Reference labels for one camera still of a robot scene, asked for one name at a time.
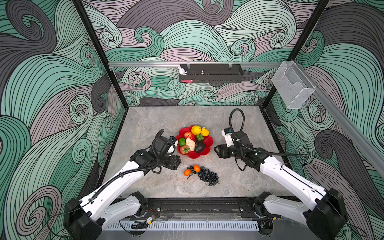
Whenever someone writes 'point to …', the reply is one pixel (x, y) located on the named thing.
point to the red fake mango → (184, 149)
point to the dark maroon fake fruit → (200, 138)
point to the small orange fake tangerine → (187, 172)
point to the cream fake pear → (191, 144)
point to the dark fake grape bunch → (209, 176)
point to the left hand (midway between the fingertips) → (176, 159)
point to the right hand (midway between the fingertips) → (218, 148)
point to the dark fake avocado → (199, 146)
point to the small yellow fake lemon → (204, 132)
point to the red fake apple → (189, 135)
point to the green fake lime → (182, 141)
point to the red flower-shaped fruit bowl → (208, 141)
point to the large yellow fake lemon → (196, 130)
